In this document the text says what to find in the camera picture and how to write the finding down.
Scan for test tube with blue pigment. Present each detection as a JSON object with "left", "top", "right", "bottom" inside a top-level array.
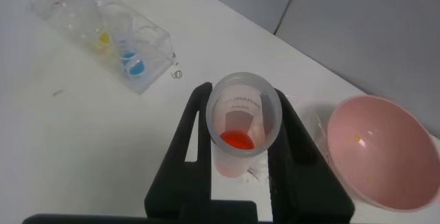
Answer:
[{"left": 118, "top": 49, "right": 148, "bottom": 80}]

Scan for pink bowl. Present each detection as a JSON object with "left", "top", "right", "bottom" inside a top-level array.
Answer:
[{"left": 326, "top": 95, "right": 440, "bottom": 213}]

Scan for test tube with red pigment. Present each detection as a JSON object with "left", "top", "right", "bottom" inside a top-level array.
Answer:
[{"left": 205, "top": 71, "right": 283, "bottom": 179}]

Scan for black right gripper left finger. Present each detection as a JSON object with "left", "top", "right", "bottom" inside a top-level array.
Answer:
[{"left": 144, "top": 82, "right": 214, "bottom": 219}]

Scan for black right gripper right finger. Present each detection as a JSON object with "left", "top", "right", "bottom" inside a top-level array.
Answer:
[{"left": 266, "top": 88, "right": 355, "bottom": 224}]

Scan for clear acrylic test tube rack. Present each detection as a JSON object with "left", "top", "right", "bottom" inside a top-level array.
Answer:
[{"left": 27, "top": 0, "right": 175, "bottom": 96}]

